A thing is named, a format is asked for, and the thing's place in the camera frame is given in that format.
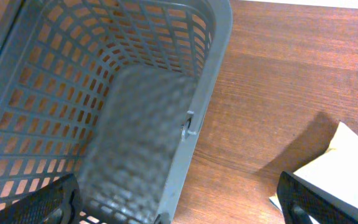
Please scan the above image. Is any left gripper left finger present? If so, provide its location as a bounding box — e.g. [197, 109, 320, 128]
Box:
[0, 174, 81, 224]

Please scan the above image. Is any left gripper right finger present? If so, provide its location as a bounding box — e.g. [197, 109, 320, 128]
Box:
[277, 171, 358, 224]

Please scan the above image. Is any white cream food pouch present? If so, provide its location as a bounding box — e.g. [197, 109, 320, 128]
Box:
[269, 123, 358, 213]

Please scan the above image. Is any grey plastic basket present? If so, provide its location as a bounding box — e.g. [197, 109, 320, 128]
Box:
[0, 0, 233, 223]

